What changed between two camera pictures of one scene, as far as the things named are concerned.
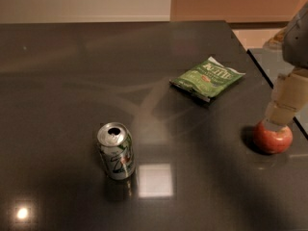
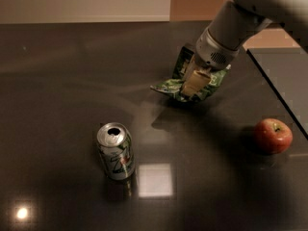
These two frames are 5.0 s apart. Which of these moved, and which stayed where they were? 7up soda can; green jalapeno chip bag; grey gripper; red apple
Moved: grey gripper; green jalapeno chip bag
Stayed: 7up soda can; red apple
